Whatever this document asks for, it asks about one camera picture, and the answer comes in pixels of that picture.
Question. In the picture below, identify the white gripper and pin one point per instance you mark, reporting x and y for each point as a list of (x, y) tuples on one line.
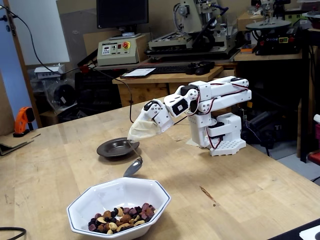
[(161, 119)]

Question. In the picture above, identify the metal spoon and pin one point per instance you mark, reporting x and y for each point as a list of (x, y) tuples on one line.
[(133, 168)]

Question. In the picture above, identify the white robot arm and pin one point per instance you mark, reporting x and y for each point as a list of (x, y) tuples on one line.
[(225, 87)]

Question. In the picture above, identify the dark brown plate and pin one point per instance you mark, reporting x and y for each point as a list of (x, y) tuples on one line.
[(112, 150)]

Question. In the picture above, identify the white octagonal bowl blue rim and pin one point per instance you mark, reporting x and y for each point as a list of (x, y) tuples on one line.
[(120, 192)]

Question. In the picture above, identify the beige tape wrap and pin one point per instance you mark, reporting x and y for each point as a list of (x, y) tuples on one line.
[(142, 131)]

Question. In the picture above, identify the wooden workbench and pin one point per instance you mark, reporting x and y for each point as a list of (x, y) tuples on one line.
[(150, 92)]

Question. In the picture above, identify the white paper sheet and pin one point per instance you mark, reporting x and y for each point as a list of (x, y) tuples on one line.
[(138, 72)]

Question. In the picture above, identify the black keyboard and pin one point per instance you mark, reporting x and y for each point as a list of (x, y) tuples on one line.
[(170, 69)]

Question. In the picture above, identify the beige control box red button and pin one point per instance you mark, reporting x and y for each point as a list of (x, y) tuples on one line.
[(117, 57)]

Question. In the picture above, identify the black handheld device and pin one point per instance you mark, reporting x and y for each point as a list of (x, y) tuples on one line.
[(202, 67)]

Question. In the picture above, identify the plastic bag with black disc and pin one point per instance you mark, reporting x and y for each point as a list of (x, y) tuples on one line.
[(62, 95)]

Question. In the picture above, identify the robot controller circuit board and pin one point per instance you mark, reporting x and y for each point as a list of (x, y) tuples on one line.
[(240, 111)]

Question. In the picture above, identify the black computer monitor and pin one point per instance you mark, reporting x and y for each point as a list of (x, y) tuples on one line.
[(122, 12)]

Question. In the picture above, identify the small white box device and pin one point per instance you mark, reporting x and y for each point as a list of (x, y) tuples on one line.
[(50, 71)]

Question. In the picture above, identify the mixed nuts and dried fruit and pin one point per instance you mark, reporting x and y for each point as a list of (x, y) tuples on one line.
[(120, 220)]

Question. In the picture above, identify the benchtop milling machine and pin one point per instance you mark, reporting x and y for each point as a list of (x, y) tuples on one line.
[(192, 15)]

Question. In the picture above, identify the orange black hand tool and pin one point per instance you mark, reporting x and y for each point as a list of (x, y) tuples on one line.
[(22, 120)]

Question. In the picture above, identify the wooden shelf board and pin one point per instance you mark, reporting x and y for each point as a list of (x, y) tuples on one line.
[(270, 57)]

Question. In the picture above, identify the brown cardboard box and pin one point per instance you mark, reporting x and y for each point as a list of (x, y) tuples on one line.
[(246, 21)]

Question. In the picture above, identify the flat cardboard sheets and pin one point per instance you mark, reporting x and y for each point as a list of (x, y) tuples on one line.
[(12, 143)]

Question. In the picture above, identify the black scroll saw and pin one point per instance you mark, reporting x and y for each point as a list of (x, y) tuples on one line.
[(275, 40)]

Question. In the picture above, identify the red bin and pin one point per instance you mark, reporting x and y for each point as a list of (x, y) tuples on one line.
[(314, 157)]

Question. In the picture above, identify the black mat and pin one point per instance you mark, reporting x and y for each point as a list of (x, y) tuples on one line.
[(290, 233)]

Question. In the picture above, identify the white flat object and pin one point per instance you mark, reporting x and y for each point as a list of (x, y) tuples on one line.
[(310, 233)]

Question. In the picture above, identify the white wall panel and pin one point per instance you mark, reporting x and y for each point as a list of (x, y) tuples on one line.
[(45, 30)]

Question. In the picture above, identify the wooden post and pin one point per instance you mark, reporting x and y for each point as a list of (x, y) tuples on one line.
[(21, 62)]

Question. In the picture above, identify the black shelf frame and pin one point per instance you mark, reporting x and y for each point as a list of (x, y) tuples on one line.
[(306, 100)]

